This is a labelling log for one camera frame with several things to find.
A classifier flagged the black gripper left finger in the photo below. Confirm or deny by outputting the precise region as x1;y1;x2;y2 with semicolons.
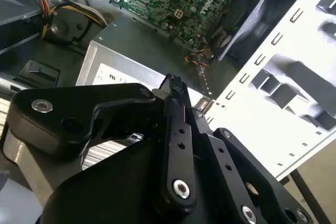
5;73;197;210

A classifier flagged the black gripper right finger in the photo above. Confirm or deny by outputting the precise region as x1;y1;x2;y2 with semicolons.
183;82;314;224

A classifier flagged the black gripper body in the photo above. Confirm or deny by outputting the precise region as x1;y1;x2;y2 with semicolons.
39;134;237;224

